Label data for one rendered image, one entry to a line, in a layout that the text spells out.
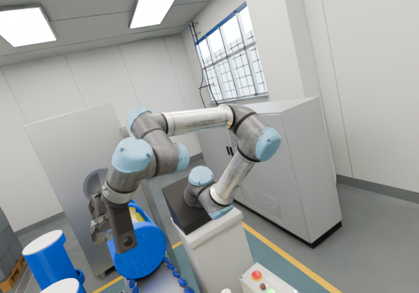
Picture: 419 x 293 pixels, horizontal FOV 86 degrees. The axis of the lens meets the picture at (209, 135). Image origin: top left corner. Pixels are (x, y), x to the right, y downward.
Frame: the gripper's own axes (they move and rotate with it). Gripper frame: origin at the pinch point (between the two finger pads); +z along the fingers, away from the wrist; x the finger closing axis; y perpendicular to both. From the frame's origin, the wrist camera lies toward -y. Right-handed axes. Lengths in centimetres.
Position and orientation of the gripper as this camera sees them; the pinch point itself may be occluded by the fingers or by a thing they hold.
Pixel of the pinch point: (103, 242)
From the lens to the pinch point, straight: 77.0
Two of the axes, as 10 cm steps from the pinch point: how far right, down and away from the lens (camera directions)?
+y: -5.6, -6.6, 4.9
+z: -4.5, 7.5, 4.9
